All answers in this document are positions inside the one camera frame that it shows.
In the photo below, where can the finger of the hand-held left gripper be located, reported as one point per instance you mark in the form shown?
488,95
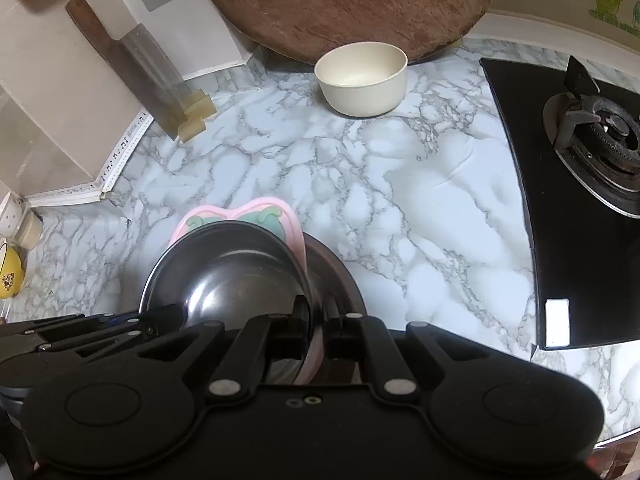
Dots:
90,321
90,344

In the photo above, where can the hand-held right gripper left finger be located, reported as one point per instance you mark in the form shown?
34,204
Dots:
301,322

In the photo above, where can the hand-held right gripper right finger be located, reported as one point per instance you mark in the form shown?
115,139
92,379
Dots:
334,334

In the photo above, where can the dark metal bowl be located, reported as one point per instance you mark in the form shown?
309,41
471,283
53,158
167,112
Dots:
340,280

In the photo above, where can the stainless steel bowl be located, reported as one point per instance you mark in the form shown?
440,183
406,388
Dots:
235,280

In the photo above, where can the pink flower-shaped plate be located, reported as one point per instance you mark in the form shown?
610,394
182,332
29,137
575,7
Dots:
220,215

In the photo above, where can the yellow printed mug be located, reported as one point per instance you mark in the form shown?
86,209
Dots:
10,272

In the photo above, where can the clear plastic container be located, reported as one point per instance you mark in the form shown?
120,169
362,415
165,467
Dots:
31,232

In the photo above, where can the long white patterned trim strip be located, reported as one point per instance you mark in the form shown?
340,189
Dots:
60,194

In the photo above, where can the white bowl with pink hearts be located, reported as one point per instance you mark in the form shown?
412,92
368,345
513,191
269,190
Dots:
10,215

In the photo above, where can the short white patterned trim strip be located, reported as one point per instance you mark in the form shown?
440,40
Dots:
125,147

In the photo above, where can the cream bowl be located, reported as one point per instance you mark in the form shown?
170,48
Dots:
365,85

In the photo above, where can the black gas stove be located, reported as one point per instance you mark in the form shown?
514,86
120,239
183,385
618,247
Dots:
570,240

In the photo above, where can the round wooden cutting board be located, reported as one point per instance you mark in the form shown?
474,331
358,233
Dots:
350,5

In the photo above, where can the stove burner grate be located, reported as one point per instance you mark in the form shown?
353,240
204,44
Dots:
595,125

